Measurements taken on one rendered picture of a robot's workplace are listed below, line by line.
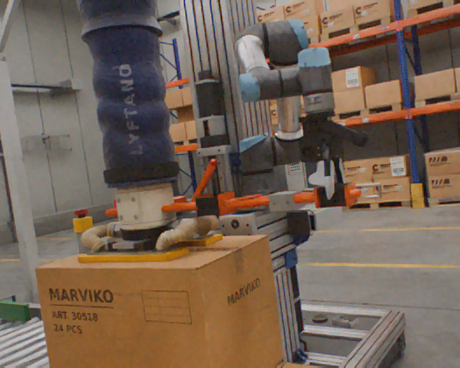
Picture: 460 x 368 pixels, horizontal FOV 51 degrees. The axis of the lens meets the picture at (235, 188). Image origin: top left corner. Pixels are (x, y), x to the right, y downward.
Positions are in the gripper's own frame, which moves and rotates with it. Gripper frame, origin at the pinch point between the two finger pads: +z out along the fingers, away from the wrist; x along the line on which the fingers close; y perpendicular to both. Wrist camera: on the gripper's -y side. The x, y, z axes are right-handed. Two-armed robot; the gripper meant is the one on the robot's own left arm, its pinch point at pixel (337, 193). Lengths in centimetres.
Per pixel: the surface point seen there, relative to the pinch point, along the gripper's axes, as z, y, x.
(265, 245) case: 16.1, 30.0, -16.1
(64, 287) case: 19, 78, 20
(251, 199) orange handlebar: -0.5, 22.3, 3.0
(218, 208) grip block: 1.0, 32.0, 4.5
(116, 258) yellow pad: 12, 62, 15
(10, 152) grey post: -44, 366, -180
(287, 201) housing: 0.9, 11.9, 3.8
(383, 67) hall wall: -147, 155, -850
